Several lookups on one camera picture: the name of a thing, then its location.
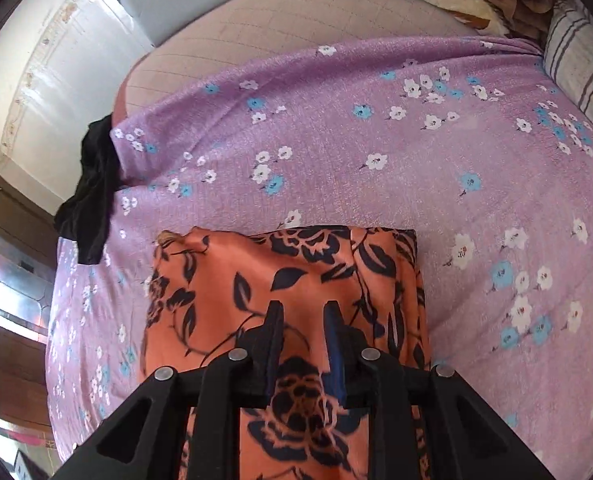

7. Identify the orange floral dress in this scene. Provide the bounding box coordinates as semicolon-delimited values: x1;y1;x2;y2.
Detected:
140;226;431;479

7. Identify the black garment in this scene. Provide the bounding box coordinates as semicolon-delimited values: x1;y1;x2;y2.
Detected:
54;115;121;266

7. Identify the brown wooden door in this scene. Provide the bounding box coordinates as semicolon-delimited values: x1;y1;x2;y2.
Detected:
0;176;57;434

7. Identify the purple floral bedsheet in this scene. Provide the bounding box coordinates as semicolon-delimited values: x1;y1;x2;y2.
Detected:
46;38;593;479

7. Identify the striped cushion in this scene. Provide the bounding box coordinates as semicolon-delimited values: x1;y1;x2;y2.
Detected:
545;0;593;125

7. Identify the pink mattress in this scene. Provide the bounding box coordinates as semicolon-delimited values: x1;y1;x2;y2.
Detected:
113;0;475;122

